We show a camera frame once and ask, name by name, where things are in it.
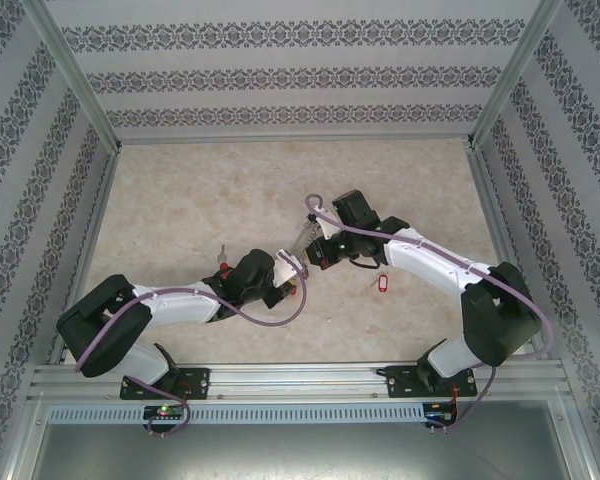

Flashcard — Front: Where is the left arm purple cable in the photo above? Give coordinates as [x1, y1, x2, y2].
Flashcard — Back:
[74, 249, 311, 436]

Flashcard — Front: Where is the grey metal panel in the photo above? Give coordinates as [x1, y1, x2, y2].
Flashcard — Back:
[9, 422, 596, 480]

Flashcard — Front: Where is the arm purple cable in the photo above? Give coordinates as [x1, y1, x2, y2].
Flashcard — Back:
[74, 249, 311, 436]
[304, 193, 554, 432]

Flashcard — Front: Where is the slotted grey cable duct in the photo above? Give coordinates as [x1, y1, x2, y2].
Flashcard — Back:
[47, 402, 426, 425]

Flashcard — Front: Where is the aluminium frame rail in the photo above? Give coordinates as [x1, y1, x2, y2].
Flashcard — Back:
[47, 142, 124, 366]
[462, 142, 551, 359]
[117, 133, 474, 146]

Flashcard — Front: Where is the wide aluminium mounting rail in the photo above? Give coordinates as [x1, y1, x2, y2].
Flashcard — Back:
[27, 362, 566, 401]

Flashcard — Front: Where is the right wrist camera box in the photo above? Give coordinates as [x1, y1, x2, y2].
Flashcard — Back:
[314, 209, 339, 239]

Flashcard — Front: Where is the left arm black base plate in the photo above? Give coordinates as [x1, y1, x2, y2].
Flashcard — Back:
[119, 367, 211, 401]

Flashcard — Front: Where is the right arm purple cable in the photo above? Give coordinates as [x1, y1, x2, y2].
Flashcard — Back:
[304, 193, 554, 432]

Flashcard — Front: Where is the aluminium frame post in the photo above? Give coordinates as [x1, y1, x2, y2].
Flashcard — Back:
[22, 0, 124, 154]
[467, 0, 564, 149]

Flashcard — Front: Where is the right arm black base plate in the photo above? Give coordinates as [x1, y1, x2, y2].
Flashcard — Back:
[385, 364, 479, 400]

